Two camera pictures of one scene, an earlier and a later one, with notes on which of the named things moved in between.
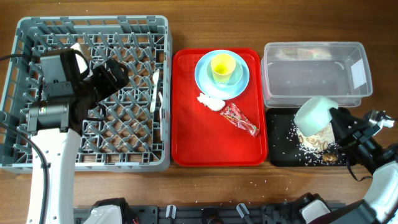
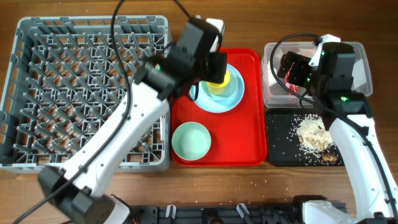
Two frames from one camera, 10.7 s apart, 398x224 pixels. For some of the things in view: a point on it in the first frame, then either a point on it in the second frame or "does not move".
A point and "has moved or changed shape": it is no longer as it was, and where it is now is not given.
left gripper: (111, 85) to (220, 63)
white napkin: (214, 104) to (272, 73)
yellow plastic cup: (222, 65) has moved or changed shape
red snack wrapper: (232, 113) to (291, 86)
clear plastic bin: (291, 73) does not move
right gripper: (350, 137) to (300, 63)
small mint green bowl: (236, 76) to (221, 90)
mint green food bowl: (313, 114) to (191, 141)
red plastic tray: (201, 136) does not move
